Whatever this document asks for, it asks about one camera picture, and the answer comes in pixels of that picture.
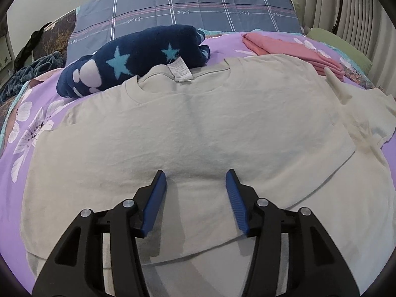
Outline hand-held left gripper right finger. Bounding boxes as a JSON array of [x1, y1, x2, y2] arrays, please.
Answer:
[[225, 169, 361, 297]]

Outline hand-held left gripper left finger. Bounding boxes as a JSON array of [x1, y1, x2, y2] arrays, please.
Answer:
[[32, 170, 168, 297]]

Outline beige t-shirt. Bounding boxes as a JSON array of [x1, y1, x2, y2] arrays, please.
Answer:
[[20, 53, 396, 297]]

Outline purple floral bed sheet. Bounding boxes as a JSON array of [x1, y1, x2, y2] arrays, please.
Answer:
[[0, 31, 396, 285]]

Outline navy star fleece garment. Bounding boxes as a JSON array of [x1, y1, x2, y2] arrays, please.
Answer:
[[56, 24, 211, 98]]

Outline pink folded garment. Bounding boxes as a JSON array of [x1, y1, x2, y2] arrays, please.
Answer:
[[242, 32, 345, 82]]

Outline teal fleece blanket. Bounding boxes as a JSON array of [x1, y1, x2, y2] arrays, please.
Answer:
[[0, 51, 67, 102]]

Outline green pillow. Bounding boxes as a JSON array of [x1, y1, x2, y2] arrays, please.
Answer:
[[306, 27, 372, 75]]

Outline dark floral pillow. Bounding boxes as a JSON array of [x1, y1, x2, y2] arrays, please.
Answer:
[[39, 9, 77, 59]]

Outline black hanging garment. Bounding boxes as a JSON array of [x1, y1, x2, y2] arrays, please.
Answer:
[[14, 22, 53, 69]]

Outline cream curtain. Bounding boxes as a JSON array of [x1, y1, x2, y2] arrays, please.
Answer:
[[292, 0, 390, 62]]

